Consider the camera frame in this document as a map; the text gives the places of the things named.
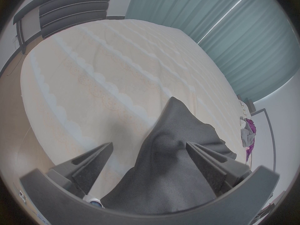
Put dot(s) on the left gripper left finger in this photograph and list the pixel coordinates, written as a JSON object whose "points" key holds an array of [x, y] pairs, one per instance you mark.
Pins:
{"points": [[91, 170]]}

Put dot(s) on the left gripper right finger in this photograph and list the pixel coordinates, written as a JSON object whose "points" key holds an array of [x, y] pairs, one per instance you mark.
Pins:
{"points": [[211, 170]]}

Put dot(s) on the black T-shirt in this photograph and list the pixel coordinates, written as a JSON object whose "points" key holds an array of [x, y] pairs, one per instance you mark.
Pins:
{"points": [[168, 167]]}

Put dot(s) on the bed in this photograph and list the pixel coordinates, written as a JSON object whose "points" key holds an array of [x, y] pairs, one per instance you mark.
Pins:
{"points": [[105, 67]]}

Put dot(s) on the grey garment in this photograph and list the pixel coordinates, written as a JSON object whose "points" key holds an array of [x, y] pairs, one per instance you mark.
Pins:
{"points": [[246, 136]]}

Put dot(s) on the purple satin garment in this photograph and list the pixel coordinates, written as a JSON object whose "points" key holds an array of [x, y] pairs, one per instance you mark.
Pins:
{"points": [[252, 125]]}

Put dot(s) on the white printed pillow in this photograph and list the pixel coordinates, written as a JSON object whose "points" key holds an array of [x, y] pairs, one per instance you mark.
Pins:
{"points": [[243, 108]]}

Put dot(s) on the grey bedside table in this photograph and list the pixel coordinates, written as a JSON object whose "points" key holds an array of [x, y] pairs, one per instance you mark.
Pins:
{"points": [[248, 102]]}

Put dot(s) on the blue-green curtain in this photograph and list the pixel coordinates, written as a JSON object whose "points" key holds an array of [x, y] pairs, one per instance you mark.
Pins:
{"points": [[175, 6], [257, 50]]}

